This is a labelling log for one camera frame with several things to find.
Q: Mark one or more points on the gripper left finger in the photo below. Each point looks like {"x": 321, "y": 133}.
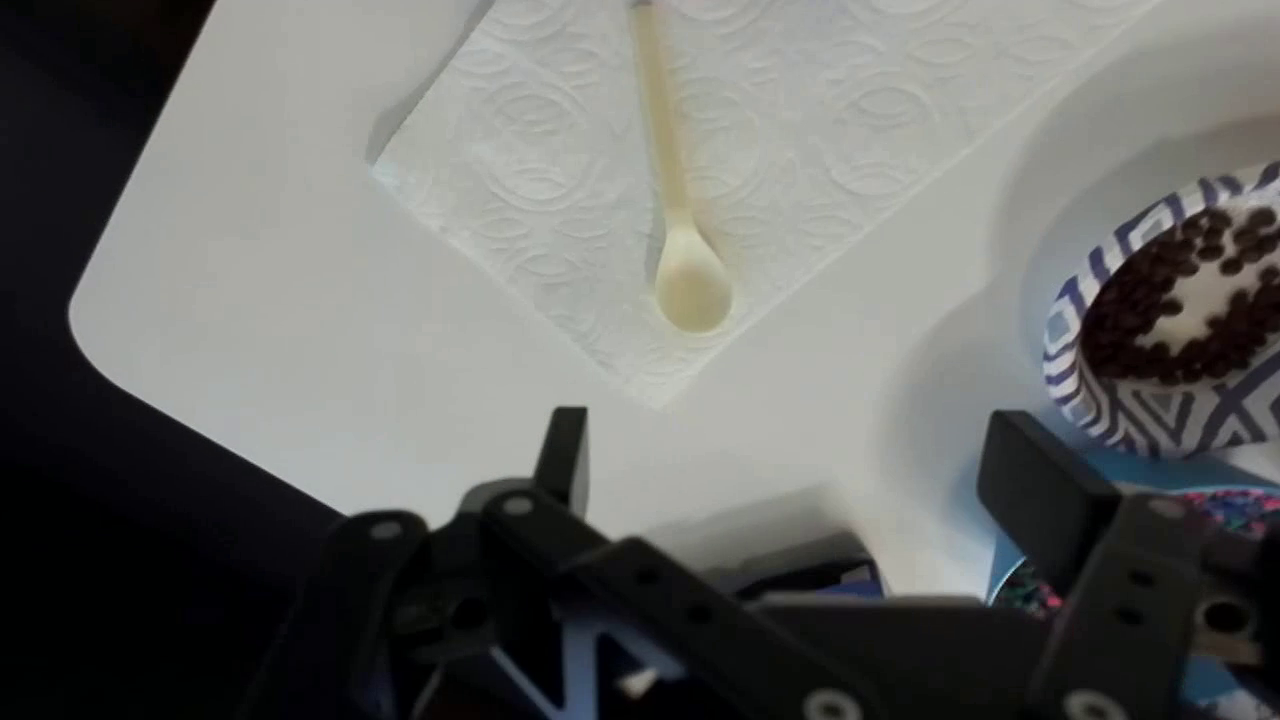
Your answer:
{"x": 600, "y": 570}

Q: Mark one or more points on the blue white patterned paper bowl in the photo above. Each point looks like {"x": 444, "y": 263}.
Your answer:
{"x": 1150, "y": 415}

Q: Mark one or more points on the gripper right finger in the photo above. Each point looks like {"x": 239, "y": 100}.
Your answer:
{"x": 1130, "y": 580}

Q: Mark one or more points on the blue plate with colourful sprinkles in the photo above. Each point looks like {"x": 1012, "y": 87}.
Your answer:
{"x": 1235, "y": 505}

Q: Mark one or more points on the heap of dark brown beans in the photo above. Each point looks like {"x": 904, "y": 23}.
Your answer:
{"x": 1140, "y": 320}

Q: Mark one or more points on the white embossed paper napkin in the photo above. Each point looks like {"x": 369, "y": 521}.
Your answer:
{"x": 800, "y": 150}

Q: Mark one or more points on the cream plastic spoon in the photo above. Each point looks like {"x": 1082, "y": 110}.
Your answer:
{"x": 690, "y": 285}

